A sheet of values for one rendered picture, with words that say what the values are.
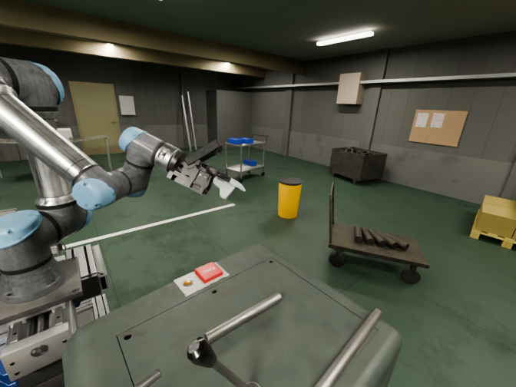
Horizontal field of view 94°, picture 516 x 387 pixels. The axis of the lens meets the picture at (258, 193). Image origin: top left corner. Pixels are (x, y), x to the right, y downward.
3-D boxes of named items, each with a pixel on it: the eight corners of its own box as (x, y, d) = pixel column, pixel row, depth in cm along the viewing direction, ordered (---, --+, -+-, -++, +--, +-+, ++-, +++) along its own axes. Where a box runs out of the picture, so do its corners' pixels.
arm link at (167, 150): (172, 147, 72) (163, 138, 64) (186, 153, 72) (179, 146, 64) (160, 169, 71) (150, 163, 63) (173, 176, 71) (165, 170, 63)
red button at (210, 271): (212, 266, 73) (212, 260, 73) (223, 276, 69) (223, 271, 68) (194, 274, 70) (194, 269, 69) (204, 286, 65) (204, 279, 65)
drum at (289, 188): (303, 216, 399) (307, 182, 378) (285, 221, 379) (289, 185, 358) (289, 208, 429) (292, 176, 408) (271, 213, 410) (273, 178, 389)
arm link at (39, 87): (30, 244, 78) (-36, 53, 59) (71, 223, 91) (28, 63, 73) (62, 249, 76) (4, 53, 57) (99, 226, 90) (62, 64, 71)
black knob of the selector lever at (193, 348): (208, 348, 37) (207, 325, 36) (219, 365, 35) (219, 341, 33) (183, 365, 35) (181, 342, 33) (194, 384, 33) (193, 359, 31)
